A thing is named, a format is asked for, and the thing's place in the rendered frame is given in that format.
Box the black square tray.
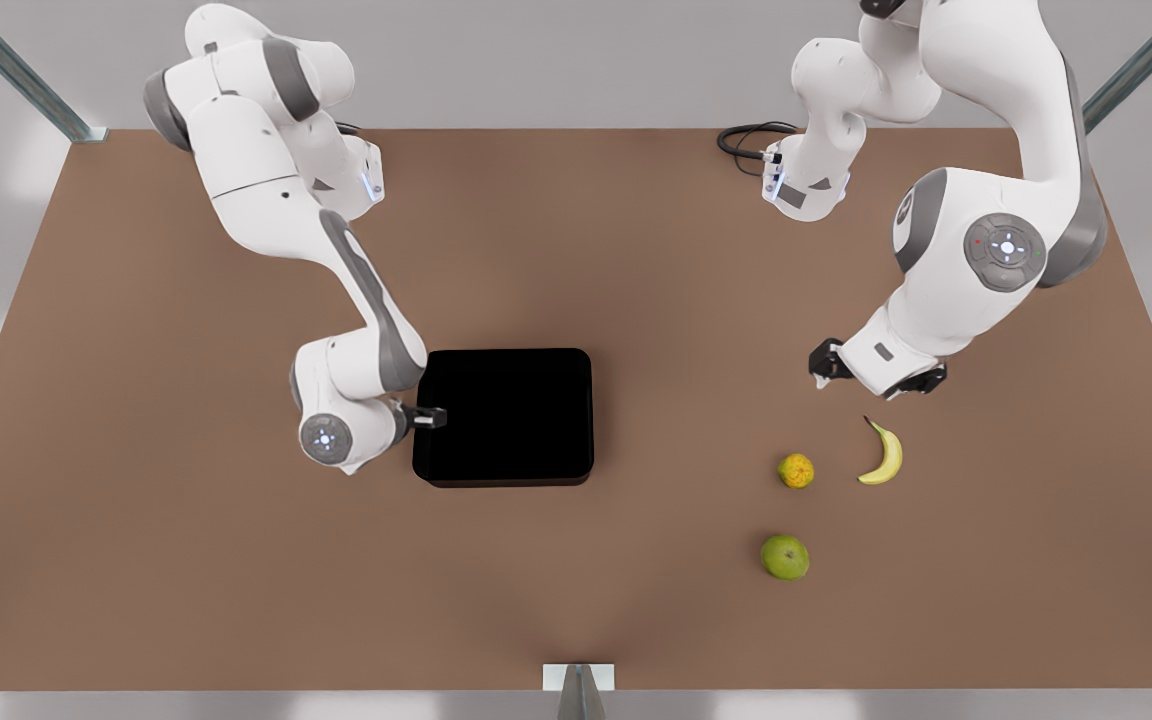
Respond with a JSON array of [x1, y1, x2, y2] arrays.
[[412, 348, 595, 489]]

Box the yellow banana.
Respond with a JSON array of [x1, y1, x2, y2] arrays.
[[857, 416, 904, 486]]

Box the green apple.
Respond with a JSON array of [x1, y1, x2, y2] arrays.
[[760, 534, 811, 582]]

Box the silver frame post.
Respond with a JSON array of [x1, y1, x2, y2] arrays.
[[1081, 0, 1152, 134], [543, 663, 615, 720], [0, 0, 109, 143]]

